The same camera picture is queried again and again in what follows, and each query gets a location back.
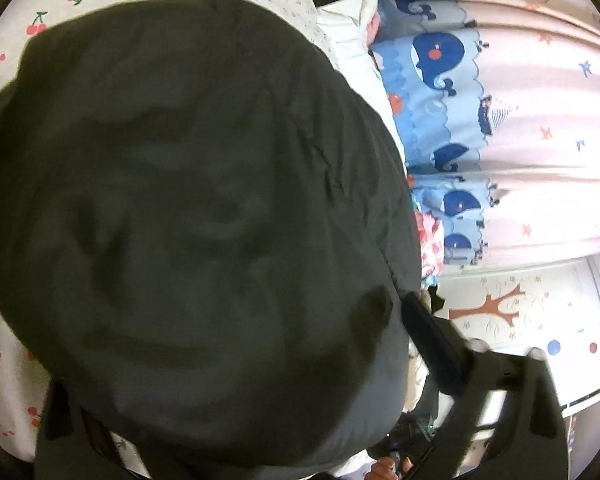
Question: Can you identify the orange tree wall sticker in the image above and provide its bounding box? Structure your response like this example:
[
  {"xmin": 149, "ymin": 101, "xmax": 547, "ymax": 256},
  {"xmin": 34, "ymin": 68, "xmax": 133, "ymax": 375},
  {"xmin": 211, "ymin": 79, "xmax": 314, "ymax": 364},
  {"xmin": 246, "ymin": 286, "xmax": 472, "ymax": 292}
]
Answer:
[{"xmin": 450, "ymin": 284, "xmax": 527, "ymax": 333}]

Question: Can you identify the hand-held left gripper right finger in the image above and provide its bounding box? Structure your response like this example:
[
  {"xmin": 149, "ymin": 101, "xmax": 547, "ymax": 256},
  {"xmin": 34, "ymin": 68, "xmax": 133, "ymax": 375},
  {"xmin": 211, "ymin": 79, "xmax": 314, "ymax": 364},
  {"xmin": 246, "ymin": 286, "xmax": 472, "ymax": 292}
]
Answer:
[{"xmin": 401, "ymin": 292, "xmax": 570, "ymax": 480}]

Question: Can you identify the pink checkered cloth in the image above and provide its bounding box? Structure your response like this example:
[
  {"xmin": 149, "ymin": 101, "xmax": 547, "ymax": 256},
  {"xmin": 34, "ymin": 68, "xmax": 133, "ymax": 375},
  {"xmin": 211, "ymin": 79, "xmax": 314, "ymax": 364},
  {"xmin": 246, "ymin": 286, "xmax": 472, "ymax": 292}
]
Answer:
[{"xmin": 412, "ymin": 210, "xmax": 443, "ymax": 286}]

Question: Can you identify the person's right hand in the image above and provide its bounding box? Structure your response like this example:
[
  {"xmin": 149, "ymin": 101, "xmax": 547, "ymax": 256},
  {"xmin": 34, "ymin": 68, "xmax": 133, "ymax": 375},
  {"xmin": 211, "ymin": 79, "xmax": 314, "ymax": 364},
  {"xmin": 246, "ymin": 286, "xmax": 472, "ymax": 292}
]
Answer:
[{"xmin": 372, "ymin": 452, "xmax": 413, "ymax": 480}]

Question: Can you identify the black puffer jacket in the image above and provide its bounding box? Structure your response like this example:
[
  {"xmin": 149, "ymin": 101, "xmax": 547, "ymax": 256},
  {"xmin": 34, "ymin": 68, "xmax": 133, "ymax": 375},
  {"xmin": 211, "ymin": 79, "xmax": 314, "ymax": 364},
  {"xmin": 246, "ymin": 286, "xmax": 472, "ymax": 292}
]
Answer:
[{"xmin": 0, "ymin": 0, "xmax": 423, "ymax": 480}]

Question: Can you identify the white striped duvet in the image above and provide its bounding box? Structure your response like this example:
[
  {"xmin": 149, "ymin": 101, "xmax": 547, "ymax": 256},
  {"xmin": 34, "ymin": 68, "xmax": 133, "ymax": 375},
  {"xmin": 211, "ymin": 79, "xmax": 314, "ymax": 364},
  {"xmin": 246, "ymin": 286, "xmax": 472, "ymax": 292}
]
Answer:
[{"xmin": 315, "ymin": 0, "xmax": 406, "ymax": 161}]

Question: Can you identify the cream puffer jacket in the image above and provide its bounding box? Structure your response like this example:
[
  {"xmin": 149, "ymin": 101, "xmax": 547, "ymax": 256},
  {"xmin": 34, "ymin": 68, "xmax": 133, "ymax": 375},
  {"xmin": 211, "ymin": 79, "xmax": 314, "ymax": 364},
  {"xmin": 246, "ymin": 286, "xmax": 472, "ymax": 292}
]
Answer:
[{"xmin": 407, "ymin": 350, "xmax": 431, "ymax": 401}]

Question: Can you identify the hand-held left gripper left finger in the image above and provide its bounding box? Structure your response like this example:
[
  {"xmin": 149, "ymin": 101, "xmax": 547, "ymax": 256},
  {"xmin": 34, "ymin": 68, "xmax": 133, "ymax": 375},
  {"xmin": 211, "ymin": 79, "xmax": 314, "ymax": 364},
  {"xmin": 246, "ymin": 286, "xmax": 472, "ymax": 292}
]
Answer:
[{"xmin": 35, "ymin": 380, "xmax": 146, "ymax": 480}]

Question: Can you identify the whale print curtain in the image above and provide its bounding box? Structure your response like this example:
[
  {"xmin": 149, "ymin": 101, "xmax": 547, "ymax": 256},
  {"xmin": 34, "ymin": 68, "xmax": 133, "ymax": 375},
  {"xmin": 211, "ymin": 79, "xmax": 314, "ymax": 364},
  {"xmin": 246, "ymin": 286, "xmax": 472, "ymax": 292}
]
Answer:
[{"xmin": 370, "ymin": 0, "xmax": 600, "ymax": 281}]

